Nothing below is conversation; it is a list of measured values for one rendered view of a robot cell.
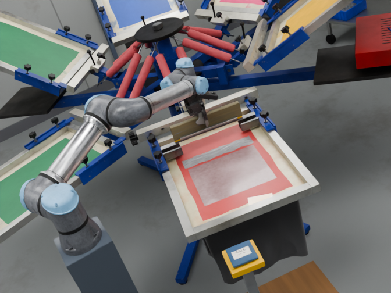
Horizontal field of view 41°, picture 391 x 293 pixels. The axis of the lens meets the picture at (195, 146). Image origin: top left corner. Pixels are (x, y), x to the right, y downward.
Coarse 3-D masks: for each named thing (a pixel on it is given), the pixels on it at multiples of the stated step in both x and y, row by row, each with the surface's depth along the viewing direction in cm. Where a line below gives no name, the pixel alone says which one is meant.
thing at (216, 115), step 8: (232, 104) 250; (208, 112) 250; (216, 112) 249; (224, 112) 250; (232, 112) 252; (240, 112) 253; (184, 120) 250; (192, 120) 248; (208, 120) 251; (216, 120) 252; (224, 120) 253; (176, 128) 248; (184, 128) 249; (192, 128) 250; (200, 128) 252; (176, 136) 250
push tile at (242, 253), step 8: (248, 240) 198; (232, 248) 197; (240, 248) 196; (248, 248) 194; (232, 256) 193; (240, 256) 192; (248, 256) 191; (256, 256) 190; (232, 264) 190; (240, 264) 189
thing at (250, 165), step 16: (240, 128) 265; (224, 144) 258; (256, 144) 250; (224, 160) 247; (240, 160) 243; (256, 160) 240; (272, 160) 237; (240, 176) 233; (256, 176) 230; (272, 176) 227; (256, 192) 222; (272, 192) 219
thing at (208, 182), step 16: (192, 144) 265; (208, 144) 261; (176, 160) 257; (208, 160) 250; (192, 176) 243; (208, 176) 240; (224, 176) 237; (192, 192) 233; (208, 192) 230; (224, 192) 227; (240, 192) 224; (208, 208) 222; (224, 208) 219
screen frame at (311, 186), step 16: (160, 144) 269; (288, 160) 231; (304, 176) 216; (176, 192) 231; (288, 192) 211; (304, 192) 210; (176, 208) 222; (256, 208) 208; (272, 208) 210; (208, 224) 208; (224, 224) 208; (192, 240) 207
